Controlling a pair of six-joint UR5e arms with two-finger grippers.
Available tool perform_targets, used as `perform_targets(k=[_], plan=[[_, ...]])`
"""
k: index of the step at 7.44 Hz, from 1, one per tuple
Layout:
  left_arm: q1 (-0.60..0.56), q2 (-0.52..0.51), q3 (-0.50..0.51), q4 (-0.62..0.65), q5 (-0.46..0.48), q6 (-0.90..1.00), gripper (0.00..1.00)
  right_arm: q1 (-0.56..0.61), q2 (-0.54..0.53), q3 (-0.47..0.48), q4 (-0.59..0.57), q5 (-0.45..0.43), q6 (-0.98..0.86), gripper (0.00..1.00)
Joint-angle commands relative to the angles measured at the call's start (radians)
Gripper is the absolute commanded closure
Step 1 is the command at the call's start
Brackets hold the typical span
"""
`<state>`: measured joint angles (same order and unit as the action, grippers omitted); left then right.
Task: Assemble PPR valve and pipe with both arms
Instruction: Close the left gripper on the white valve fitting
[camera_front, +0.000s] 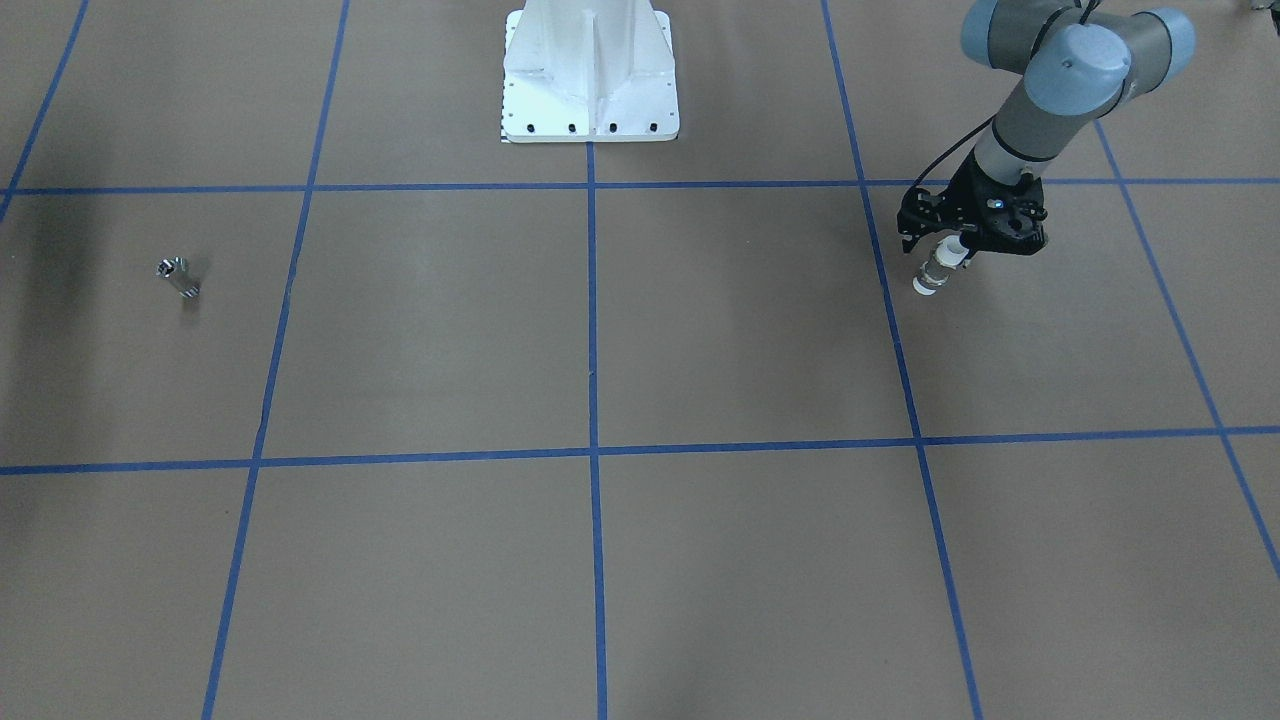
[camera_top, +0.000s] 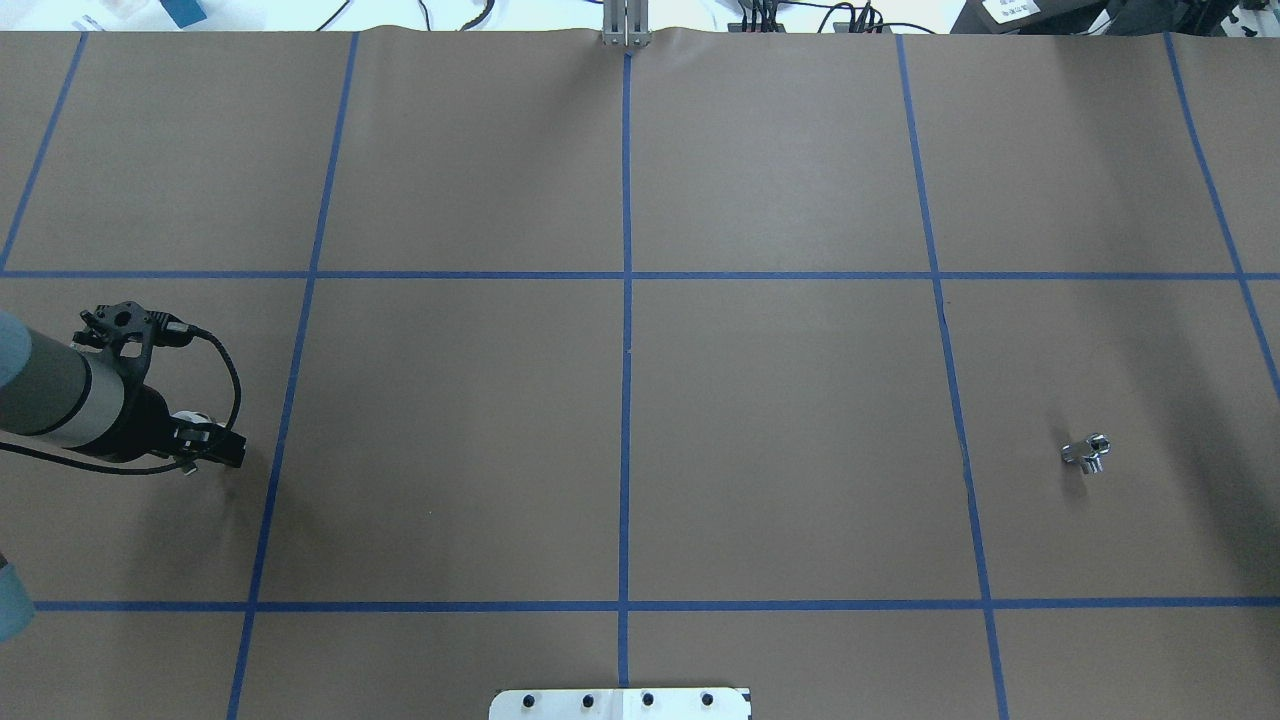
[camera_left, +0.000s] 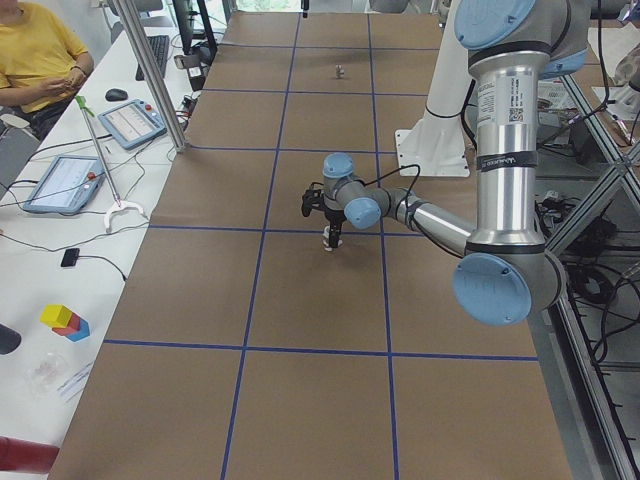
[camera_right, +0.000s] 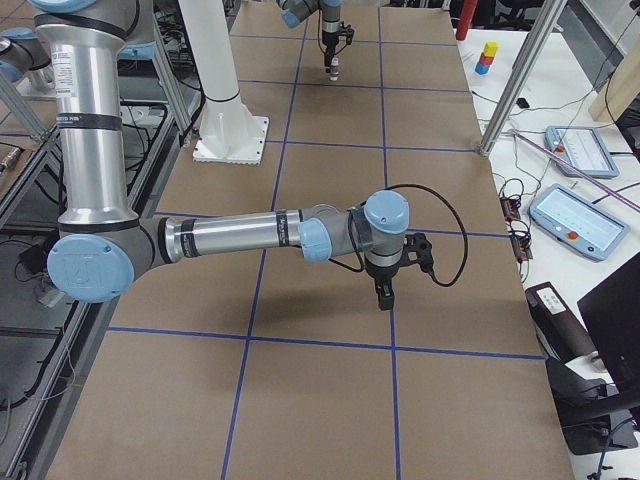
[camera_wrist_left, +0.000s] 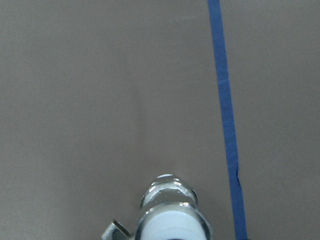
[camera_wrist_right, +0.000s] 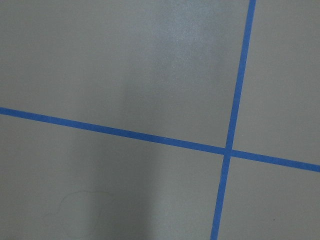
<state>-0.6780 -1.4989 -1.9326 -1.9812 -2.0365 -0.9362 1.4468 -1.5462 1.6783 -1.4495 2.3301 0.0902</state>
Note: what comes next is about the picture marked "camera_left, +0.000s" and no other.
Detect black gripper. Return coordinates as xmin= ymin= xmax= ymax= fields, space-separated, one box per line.
xmin=321 ymin=196 xmax=346 ymax=246

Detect white PPR valve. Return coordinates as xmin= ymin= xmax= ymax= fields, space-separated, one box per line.
xmin=322 ymin=225 xmax=342 ymax=252

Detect silver metal pipe fitting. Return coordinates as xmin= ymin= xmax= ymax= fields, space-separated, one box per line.
xmin=335 ymin=64 xmax=346 ymax=79

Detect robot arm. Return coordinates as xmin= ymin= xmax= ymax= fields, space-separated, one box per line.
xmin=302 ymin=1 xmax=591 ymax=325

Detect far blue teach pendant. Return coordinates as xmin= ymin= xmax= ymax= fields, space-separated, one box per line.
xmin=98 ymin=99 xmax=166 ymax=150

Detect blue teach pendant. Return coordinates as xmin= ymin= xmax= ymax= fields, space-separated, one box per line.
xmin=98 ymin=99 xmax=166 ymax=150
xmin=23 ymin=155 xmax=104 ymax=214

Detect black keyboard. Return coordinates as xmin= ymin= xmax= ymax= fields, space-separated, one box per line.
xmin=147 ymin=35 xmax=170 ymax=78

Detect black computer mouse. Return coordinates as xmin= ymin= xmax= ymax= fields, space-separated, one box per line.
xmin=105 ymin=88 xmax=129 ymax=102

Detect small black box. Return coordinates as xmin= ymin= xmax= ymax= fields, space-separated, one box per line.
xmin=60 ymin=247 xmax=80 ymax=268

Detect near blue teach pendant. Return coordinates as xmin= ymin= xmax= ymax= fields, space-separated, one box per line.
xmin=23 ymin=155 xmax=104 ymax=214

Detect long reach grabber tool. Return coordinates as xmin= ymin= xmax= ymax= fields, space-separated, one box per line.
xmin=75 ymin=95 xmax=147 ymax=234

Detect stacked coloured blocks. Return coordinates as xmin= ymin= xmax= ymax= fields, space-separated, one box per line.
xmin=40 ymin=304 xmax=90 ymax=342

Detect person in yellow shirt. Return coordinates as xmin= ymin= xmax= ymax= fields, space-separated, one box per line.
xmin=1 ymin=1 xmax=94 ymax=140

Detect red cylinder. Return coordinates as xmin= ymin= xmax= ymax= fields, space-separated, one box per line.
xmin=1 ymin=437 xmax=60 ymax=474

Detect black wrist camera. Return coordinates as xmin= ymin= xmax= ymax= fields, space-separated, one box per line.
xmin=301 ymin=182 xmax=324 ymax=218

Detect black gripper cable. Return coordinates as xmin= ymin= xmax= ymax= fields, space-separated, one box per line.
xmin=368 ymin=163 xmax=422 ymax=217

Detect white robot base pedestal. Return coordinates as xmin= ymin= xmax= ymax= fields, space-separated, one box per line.
xmin=395 ymin=1 xmax=472 ymax=178

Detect aluminium frame post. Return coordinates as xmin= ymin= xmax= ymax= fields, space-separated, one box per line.
xmin=113 ymin=0 xmax=186 ymax=153

